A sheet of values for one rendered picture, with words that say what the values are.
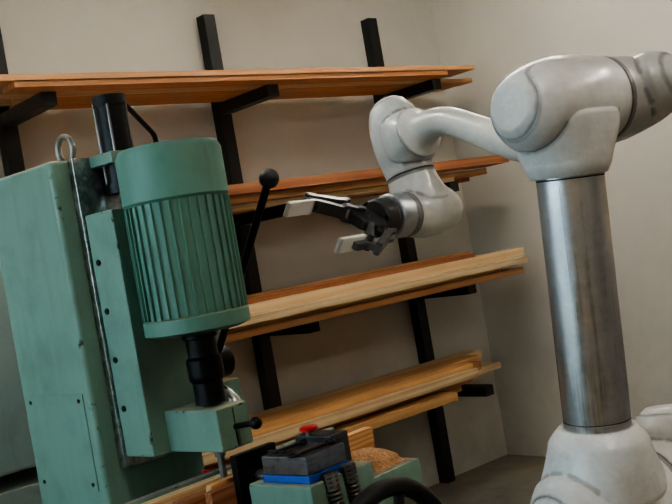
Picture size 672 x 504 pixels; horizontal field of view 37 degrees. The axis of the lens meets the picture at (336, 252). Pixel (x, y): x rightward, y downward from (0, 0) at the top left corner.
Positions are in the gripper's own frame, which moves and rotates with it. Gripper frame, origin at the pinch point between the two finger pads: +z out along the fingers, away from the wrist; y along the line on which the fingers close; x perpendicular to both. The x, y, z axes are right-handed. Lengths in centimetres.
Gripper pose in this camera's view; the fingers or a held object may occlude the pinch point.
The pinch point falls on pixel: (315, 226)
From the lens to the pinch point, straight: 178.8
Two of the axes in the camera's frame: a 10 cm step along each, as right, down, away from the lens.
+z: -6.6, 1.1, -7.4
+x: 3.0, -8.7, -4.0
